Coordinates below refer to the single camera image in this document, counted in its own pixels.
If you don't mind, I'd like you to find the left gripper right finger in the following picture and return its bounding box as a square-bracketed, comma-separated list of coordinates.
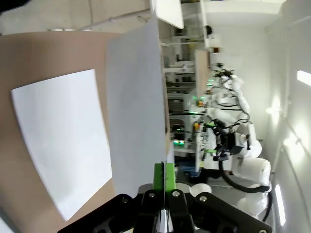
[165, 163, 273, 233]

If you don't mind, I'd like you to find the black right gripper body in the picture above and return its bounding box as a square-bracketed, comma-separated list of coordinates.
[226, 132, 244, 156]

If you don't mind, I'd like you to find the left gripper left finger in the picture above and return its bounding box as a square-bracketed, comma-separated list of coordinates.
[57, 163, 165, 233]

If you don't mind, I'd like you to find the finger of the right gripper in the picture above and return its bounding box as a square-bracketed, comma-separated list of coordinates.
[206, 119, 229, 134]
[205, 145, 230, 162]

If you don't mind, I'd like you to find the white A4 paper sheet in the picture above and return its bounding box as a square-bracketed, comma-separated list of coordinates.
[11, 69, 113, 221]
[106, 17, 174, 195]

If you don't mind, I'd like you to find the white table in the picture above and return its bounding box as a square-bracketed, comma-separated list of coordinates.
[150, 0, 185, 29]

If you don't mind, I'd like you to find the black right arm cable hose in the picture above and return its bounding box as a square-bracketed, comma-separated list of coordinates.
[218, 159, 273, 219]

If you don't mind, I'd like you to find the white robot arm with cables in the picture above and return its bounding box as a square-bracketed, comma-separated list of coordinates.
[211, 70, 251, 117]

